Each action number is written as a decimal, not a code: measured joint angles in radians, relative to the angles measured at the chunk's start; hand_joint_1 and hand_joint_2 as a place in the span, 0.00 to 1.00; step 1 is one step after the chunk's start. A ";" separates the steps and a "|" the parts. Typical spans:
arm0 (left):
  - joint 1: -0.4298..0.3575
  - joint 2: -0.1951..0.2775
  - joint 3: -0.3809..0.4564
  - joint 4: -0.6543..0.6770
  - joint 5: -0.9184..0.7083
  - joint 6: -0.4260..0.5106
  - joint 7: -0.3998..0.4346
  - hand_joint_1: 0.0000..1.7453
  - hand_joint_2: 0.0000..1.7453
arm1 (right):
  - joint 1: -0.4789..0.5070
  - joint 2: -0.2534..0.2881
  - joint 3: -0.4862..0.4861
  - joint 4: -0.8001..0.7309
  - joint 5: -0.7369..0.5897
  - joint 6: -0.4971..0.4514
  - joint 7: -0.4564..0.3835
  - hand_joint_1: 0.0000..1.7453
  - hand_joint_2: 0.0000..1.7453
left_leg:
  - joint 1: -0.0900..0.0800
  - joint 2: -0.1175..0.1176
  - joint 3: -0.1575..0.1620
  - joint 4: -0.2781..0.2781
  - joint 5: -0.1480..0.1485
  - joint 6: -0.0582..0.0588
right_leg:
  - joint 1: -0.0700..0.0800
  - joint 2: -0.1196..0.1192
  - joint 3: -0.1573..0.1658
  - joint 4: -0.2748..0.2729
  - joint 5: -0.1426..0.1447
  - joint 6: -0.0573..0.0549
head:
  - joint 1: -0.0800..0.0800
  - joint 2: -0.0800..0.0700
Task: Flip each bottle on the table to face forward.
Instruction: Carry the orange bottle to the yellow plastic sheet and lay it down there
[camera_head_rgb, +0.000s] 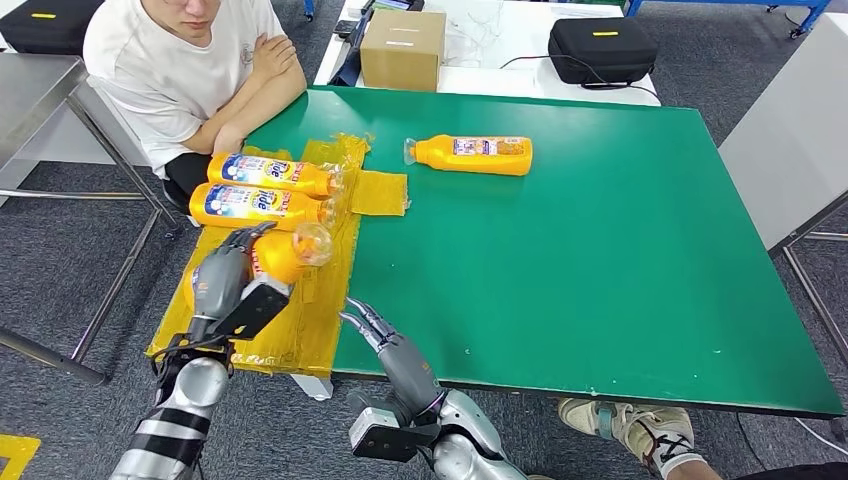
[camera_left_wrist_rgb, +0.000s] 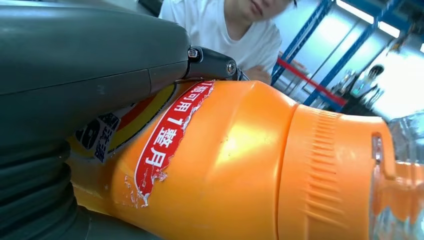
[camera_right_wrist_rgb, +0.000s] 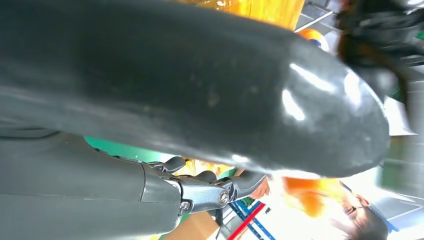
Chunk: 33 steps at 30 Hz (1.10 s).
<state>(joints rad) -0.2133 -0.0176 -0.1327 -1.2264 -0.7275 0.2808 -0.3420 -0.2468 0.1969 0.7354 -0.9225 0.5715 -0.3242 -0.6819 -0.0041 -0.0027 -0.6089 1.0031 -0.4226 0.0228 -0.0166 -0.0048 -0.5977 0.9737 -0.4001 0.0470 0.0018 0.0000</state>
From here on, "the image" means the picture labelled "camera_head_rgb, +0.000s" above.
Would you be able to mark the person's right hand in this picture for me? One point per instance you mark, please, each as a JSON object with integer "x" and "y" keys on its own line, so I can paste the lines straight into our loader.
{"x": 273, "y": 58}

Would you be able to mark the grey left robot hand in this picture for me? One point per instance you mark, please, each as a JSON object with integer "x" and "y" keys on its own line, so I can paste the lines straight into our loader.
{"x": 218, "y": 285}

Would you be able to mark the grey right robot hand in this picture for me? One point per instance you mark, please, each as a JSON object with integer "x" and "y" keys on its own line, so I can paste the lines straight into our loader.
{"x": 411, "y": 378}

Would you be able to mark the person's left hand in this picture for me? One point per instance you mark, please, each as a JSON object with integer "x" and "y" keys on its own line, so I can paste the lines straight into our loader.
{"x": 230, "y": 140}

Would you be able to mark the orange detergent bottle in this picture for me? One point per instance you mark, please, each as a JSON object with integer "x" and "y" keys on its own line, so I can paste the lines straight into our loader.
{"x": 278, "y": 206}
{"x": 285, "y": 174}
{"x": 437, "y": 154}
{"x": 278, "y": 258}

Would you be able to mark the person's right forearm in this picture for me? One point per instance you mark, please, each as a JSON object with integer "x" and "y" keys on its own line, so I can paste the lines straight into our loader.
{"x": 225, "y": 109}

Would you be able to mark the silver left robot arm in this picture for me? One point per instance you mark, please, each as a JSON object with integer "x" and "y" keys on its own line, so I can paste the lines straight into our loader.
{"x": 179, "y": 411}

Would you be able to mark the person's left forearm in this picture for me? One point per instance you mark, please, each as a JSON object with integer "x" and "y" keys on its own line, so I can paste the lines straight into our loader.
{"x": 275, "y": 106}

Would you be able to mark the dark blue bag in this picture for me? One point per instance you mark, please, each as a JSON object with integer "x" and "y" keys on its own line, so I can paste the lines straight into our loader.
{"x": 348, "y": 66}

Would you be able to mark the black smartphone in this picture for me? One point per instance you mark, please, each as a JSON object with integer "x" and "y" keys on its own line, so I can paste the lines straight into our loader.
{"x": 344, "y": 28}

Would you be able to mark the round black stool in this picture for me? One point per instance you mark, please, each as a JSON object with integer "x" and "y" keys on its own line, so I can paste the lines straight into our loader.
{"x": 175, "y": 202}

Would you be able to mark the person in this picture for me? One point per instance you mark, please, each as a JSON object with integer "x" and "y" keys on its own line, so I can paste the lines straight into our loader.
{"x": 689, "y": 467}
{"x": 172, "y": 73}

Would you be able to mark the white table leg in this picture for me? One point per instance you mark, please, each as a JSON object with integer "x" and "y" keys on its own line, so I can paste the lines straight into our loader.
{"x": 314, "y": 389}

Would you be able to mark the yellow tape mat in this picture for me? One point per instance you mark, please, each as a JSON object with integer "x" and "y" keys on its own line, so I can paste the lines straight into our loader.
{"x": 318, "y": 311}

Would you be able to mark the brown cardboard box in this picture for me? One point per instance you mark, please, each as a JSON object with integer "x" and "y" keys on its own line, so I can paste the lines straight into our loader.
{"x": 401, "y": 53}

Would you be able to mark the dark tablet device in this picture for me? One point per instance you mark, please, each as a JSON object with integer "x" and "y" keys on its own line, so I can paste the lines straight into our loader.
{"x": 397, "y": 4}

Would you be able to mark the clear plastic packaging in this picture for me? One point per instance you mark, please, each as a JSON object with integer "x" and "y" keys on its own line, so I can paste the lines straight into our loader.
{"x": 474, "y": 36}

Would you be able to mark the stainless steel table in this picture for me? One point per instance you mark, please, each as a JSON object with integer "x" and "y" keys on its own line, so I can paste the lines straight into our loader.
{"x": 33, "y": 93}

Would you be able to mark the black carry case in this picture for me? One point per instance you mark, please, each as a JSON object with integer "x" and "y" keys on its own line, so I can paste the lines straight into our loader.
{"x": 46, "y": 30}
{"x": 601, "y": 52}

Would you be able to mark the white table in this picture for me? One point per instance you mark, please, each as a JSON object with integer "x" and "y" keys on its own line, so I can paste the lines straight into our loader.
{"x": 795, "y": 132}
{"x": 503, "y": 83}

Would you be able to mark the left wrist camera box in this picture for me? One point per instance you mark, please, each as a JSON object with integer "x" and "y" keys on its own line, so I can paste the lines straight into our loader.
{"x": 252, "y": 311}

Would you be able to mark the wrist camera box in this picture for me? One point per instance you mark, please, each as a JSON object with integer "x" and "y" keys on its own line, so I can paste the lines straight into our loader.
{"x": 374, "y": 430}
{"x": 252, "y": 311}

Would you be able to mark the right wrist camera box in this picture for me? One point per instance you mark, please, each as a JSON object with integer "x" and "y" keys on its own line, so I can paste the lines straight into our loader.
{"x": 374, "y": 430}

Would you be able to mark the blue metal frame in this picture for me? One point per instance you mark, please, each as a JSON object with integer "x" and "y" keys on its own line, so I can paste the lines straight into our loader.
{"x": 813, "y": 14}

